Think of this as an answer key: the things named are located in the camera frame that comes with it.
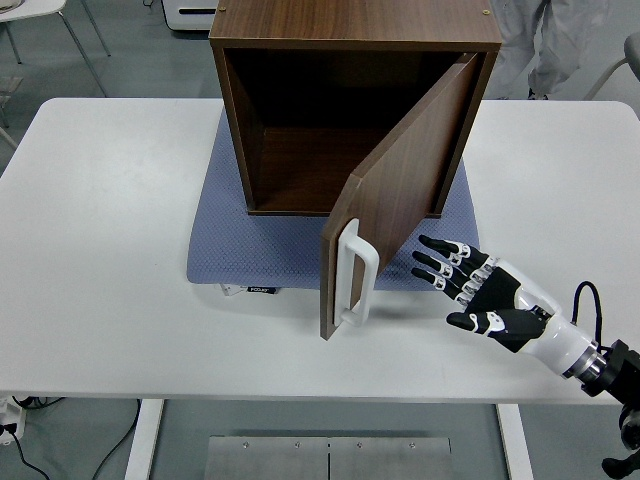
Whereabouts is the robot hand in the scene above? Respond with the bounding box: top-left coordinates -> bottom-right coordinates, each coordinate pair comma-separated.
410,234 -> 599,377

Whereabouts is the brown wooden cabinet door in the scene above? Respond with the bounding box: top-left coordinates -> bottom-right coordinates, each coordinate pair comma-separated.
319,52 -> 481,343

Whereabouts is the brown wooden cabinet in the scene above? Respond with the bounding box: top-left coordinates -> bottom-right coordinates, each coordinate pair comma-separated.
208,0 -> 503,220

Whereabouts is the white table leg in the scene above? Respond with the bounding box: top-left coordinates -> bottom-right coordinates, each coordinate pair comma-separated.
496,402 -> 535,480
123,399 -> 165,480

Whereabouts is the grey metal plate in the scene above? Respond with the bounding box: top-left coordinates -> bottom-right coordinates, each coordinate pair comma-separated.
205,435 -> 330,480
328,437 -> 452,480

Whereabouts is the person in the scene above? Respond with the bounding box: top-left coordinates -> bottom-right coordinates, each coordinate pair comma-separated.
487,0 -> 599,101

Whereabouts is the blue-grey textured mat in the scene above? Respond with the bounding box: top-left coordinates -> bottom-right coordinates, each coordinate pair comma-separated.
186,107 -> 484,296

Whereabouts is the grey chair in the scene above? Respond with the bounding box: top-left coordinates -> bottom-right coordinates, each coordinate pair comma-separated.
584,32 -> 640,101

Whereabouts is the white appliance with slot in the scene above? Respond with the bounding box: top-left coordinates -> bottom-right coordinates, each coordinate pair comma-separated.
162,0 -> 221,34

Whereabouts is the white power strip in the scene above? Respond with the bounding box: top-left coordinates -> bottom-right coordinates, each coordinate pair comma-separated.
0,397 -> 26,446

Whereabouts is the white chair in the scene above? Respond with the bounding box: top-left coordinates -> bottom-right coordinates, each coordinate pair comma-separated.
0,0 -> 112,99

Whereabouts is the white door handle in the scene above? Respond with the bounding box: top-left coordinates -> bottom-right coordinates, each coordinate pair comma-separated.
331,218 -> 381,329

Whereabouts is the black floor cable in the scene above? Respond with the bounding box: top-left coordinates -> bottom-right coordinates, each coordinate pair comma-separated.
92,398 -> 142,480
0,424 -> 49,480

